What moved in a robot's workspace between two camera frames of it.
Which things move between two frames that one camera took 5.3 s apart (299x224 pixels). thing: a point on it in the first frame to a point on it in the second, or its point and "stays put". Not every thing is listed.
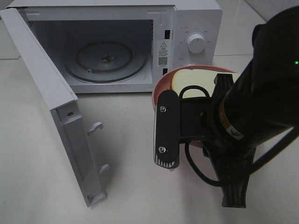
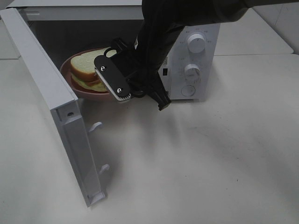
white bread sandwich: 182,78 to 84,73
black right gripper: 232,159 to 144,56
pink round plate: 164,84 to 66,69
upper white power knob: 196,43 stays put
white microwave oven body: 126,46 stays put
